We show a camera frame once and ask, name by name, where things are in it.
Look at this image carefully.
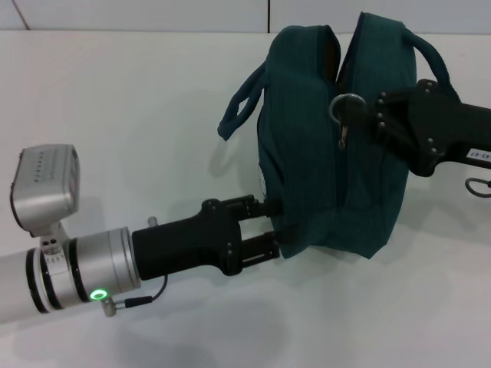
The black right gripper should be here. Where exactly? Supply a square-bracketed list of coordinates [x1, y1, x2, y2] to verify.
[332, 78, 491, 179]

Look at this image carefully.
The black cable silver connector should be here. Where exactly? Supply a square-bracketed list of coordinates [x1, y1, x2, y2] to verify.
[100, 274, 169, 318]

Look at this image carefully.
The grey cable silver connector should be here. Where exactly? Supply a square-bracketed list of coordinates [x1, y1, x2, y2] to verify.
[464, 176, 491, 199]

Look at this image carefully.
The dark teal lunch bag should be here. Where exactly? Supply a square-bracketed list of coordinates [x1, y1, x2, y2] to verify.
[217, 11, 462, 261]

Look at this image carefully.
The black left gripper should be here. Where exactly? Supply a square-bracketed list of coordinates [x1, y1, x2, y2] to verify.
[131, 194, 304, 281]

